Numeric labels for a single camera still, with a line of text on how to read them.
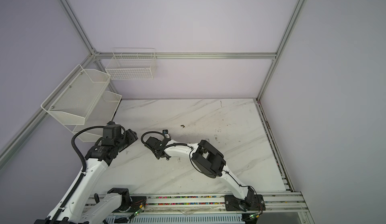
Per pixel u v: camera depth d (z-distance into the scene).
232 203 0.73
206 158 0.56
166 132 0.84
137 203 0.74
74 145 0.53
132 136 0.71
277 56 0.93
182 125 1.04
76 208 0.40
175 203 0.75
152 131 0.81
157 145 0.72
